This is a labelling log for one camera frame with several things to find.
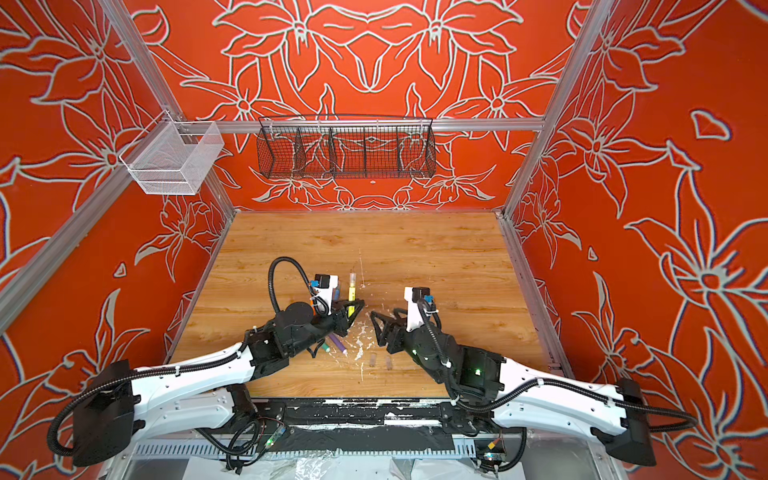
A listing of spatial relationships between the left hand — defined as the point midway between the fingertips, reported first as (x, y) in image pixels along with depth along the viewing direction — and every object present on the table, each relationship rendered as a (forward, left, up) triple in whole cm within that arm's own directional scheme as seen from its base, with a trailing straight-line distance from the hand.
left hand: (363, 301), depth 72 cm
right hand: (-5, -4, +3) cm, 7 cm away
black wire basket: (+53, +11, +10) cm, 55 cm away
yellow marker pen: (+1, +3, +2) cm, 4 cm away
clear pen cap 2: (-8, -7, -20) cm, 22 cm away
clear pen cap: (-8, -3, -20) cm, 22 cm away
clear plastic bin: (+40, +64, +13) cm, 77 cm away
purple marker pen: (-4, +7, -20) cm, 21 cm away
